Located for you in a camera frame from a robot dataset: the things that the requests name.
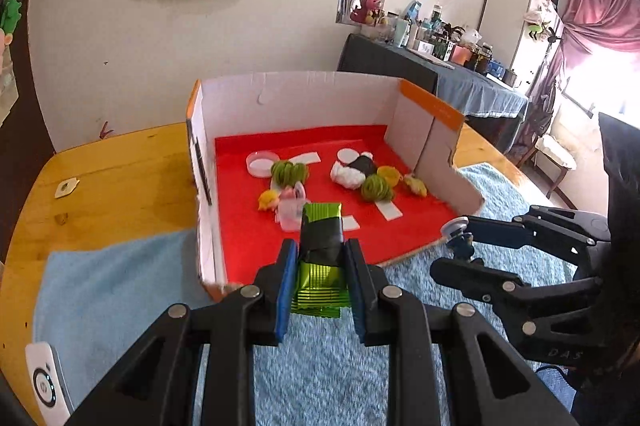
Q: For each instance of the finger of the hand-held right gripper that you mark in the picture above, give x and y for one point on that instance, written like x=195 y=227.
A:
x=475 y=278
x=500 y=231

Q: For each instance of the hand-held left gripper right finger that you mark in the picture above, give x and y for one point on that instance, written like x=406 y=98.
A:
x=357 y=291

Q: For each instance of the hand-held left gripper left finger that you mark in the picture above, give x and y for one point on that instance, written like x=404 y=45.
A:
x=286 y=286

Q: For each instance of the green packet with black tape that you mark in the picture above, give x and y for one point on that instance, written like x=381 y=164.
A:
x=320 y=246

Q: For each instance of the clear plastic bottle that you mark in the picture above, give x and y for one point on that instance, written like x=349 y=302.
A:
x=290 y=218

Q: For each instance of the orange cardboard box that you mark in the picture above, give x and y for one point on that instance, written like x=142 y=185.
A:
x=400 y=236

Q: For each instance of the small yellow toy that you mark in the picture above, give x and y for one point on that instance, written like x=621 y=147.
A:
x=267 y=201

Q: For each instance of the yellow-green plush toy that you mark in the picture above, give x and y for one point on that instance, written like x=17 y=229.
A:
x=415 y=185

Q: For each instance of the green plush cabbage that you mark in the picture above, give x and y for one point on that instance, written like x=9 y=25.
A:
x=287 y=172
x=377 y=188

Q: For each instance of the black white cloth roll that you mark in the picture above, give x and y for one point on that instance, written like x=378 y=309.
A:
x=352 y=171

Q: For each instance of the yellow bottle cap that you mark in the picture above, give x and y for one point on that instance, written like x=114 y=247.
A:
x=392 y=173

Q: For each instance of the clear plastic lid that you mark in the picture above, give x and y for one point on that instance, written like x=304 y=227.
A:
x=262 y=165

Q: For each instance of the white chair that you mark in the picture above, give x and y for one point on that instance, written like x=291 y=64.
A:
x=555 y=156

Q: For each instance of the side table with grey-blue cloth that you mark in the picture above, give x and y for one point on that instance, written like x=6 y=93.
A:
x=475 y=91

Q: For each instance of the blue fluffy blanket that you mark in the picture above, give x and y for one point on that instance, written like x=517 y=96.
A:
x=125 y=296

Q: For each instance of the group of bottles and jars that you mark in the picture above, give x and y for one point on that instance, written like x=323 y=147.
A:
x=435 y=38

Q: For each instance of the green hanging toy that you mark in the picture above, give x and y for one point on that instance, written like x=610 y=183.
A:
x=540 y=26

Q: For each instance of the white fridge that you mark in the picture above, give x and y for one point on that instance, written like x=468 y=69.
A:
x=505 y=16

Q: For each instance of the pink curtain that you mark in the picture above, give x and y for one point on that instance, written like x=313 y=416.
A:
x=595 y=21

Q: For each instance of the small white tag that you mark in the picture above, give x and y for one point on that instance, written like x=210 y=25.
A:
x=66 y=188

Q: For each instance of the white flat electronic device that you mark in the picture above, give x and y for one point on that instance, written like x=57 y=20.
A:
x=47 y=386

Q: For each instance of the red rabbit plush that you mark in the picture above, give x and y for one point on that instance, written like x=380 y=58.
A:
x=367 y=3

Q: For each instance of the dark wooden door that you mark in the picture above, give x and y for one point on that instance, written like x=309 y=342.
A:
x=25 y=131

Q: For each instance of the green plush toy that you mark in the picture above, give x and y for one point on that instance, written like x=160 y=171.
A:
x=10 y=13

